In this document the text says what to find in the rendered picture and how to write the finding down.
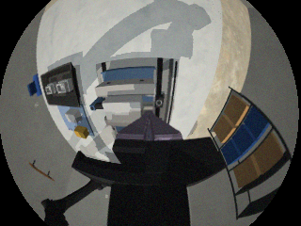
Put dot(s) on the yellow rectangular block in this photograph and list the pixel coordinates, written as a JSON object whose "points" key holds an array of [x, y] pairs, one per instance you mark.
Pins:
{"points": [[81, 131]]}

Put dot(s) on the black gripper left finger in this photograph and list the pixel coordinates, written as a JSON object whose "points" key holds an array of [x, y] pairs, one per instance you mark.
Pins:
{"points": [[138, 129]]}

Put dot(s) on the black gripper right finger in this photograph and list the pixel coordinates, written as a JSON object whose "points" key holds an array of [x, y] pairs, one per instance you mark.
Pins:
{"points": [[161, 130]]}

